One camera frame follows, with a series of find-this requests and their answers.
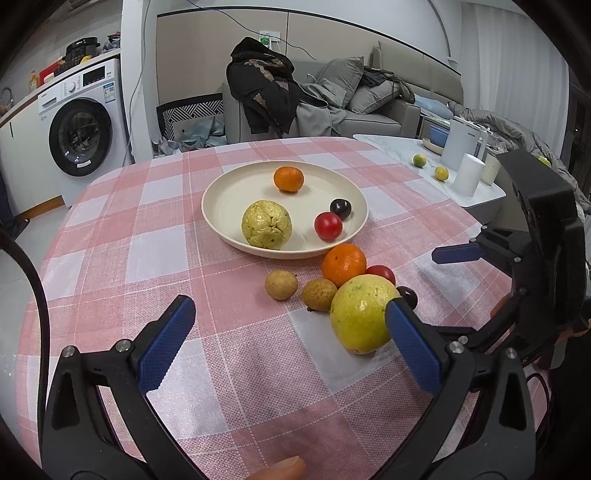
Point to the brown longan left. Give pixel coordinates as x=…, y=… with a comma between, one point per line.
x=281, y=285

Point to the white appliance box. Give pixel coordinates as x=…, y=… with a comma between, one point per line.
x=463, y=137

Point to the dark plum on plate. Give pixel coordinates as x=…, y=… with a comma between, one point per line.
x=341, y=207

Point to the brown longan right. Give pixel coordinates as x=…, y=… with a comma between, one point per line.
x=317, y=294

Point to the grey cushion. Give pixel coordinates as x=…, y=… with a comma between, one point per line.
x=344, y=72

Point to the red tomato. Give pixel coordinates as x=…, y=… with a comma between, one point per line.
x=382, y=271
x=328, y=226

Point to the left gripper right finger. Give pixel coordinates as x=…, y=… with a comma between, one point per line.
x=479, y=423

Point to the white paper roll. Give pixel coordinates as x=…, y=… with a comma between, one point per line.
x=468, y=176

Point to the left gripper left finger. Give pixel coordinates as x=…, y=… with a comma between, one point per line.
x=99, y=423

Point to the large orange tangerine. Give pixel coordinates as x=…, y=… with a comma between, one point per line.
x=343, y=262

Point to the green lime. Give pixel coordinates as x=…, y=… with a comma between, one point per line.
x=420, y=160

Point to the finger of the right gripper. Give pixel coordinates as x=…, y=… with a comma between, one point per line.
x=502, y=333
x=500, y=247

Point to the black jacket on sofa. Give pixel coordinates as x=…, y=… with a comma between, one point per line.
x=262, y=81

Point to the white washing machine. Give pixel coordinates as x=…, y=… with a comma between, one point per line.
x=84, y=123

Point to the grey sofa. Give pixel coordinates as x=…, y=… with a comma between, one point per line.
x=396, y=83

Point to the brown longan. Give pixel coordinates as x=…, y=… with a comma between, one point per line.
x=281, y=285
x=317, y=294

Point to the black patterned basket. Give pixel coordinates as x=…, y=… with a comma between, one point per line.
x=172, y=113

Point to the rough yellow guava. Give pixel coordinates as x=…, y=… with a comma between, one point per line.
x=266, y=224

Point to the red tomato on plate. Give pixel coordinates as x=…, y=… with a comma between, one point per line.
x=328, y=226

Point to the operator left hand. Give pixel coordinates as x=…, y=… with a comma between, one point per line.
x=292, y=468

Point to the yellow lemon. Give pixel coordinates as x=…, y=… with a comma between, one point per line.
x=441, y=173

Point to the pink checked tablecloth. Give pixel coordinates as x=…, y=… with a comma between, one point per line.
x=258, y=380

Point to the dark plum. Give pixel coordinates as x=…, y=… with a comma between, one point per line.
x=409, y=295
x=341, y=207

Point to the smooth yellow guava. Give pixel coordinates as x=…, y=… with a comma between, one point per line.
x=358, y=313

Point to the small orange on plate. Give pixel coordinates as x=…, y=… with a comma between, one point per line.
x=288, y=179

